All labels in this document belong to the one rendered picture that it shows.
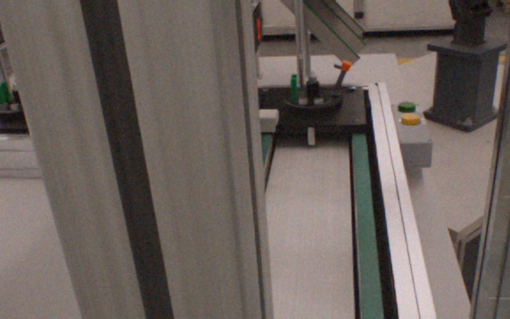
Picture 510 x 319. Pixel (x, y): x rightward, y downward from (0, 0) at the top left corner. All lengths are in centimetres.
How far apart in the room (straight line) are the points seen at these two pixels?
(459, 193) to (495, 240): 71
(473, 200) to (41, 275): 83
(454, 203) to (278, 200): 36
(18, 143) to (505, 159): 114
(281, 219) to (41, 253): 46
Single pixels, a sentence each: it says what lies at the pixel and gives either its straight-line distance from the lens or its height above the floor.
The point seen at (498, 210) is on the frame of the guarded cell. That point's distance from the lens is 49.
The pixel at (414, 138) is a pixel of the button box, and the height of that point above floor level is 96.
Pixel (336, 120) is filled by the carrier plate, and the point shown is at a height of 97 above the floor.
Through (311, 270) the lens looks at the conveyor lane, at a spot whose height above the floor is 92.
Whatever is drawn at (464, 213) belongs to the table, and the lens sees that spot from 115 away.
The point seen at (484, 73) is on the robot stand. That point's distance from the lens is 148.
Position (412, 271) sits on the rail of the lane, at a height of 96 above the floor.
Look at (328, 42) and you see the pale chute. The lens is 151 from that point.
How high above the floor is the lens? 147
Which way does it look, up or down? 27 degrees down
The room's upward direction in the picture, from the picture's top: 4 degrees counter-clockwise
